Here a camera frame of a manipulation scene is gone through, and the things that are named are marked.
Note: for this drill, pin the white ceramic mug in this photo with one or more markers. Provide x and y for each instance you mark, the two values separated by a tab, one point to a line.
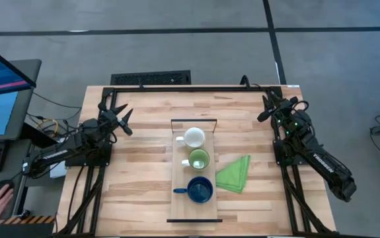
194	137

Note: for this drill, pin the black computer mouse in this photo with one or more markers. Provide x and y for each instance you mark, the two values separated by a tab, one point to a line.
4	185

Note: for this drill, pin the folded green cloth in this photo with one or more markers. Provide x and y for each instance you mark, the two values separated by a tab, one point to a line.
234	176

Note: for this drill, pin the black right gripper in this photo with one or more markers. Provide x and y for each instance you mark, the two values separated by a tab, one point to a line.
282	107

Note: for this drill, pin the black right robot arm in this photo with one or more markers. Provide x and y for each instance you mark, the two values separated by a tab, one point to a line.
325	162

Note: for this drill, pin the black aluminium table frame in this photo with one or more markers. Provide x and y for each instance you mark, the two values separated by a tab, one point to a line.
193	89

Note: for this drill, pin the white paper sheet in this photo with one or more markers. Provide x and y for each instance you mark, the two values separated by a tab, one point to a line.
57	172

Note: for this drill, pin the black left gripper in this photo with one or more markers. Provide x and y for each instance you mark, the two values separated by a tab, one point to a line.
110	120

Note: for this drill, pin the dark blue mug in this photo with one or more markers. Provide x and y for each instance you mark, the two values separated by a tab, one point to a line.
200	190

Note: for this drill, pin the black box with hazard stripes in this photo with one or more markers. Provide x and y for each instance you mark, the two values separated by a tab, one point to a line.
24	231

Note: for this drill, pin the black monitor support beam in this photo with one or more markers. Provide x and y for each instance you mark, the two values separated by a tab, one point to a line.
34	132

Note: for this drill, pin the wooden shelf with black ends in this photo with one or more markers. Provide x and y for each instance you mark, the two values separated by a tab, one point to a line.
193	211

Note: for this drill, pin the black floor vent grille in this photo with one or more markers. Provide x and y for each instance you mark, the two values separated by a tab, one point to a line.
150	78

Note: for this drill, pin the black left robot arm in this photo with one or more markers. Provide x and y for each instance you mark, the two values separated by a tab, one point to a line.
54	155

